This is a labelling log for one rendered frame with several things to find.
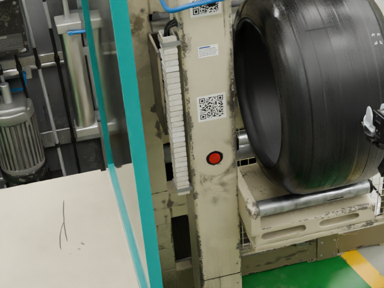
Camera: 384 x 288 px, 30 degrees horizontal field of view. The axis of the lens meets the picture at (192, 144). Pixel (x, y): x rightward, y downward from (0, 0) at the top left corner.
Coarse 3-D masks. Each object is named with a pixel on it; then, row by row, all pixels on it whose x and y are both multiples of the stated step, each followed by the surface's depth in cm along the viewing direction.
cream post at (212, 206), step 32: (192, 32) 170; (224, 32) 172; (192, 64) 174; (224, 64) 177; (192, 96) 179; (192, 128) 185; (224, 128) 187; (192, 160) 190; (224, 160) 193; (192, 192) 199; (224, 192) 199; (192, 224) 211; (224, 224) 205; (192, 256) 224; (224, 256) 212
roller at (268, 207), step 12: (324, 192) 199; (336, 192) 199; (348, 192) 200; (360, 192) 201; (264, 204) 196; (276, 204) 196; (288, 204) 197; (300, 204) 198; (312, 204) 199; (264, 216) 197
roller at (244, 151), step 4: (244, 144) 220; (248, 144) 220; (240, 148) 219; (244, 148) 219; (248, 148) 219; (240, 152) 219; (244, 152) 219; (248, 152) 219; (252, 152) 219; (240, 156) 219; (244, 156) 219; (248, 156) 220; (252, 156) 221
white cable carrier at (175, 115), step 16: (160, 32) 173; (176, 48) 172; (176, 64) 174; (176, 80) 177; (176, 96) 179; (176, 112) 182; (176, 128) 184; (176, 144) 187; (176, 160) 190; (176, 176) 193
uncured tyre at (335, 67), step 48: (288, 0) 175; (336, 0) 174; (240, 48) 208; (288, 48) 169; (336, 48) 168; (240, 96) 214; (288, 96) 170; (336, 96) 168; (288, 144) 176; (336, 144) 172; (288, 192) 197
